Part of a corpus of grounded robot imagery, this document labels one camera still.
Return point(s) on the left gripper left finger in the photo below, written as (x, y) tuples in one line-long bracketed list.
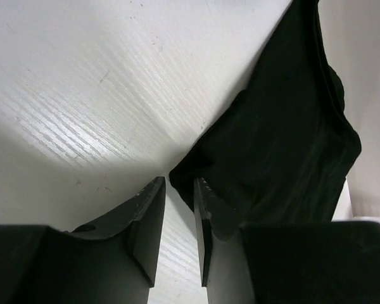
[(111, 259)]

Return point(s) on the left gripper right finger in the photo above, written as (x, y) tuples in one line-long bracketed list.
[(241, 262)]

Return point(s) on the black tank top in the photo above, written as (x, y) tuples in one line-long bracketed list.
[(282, 150)]

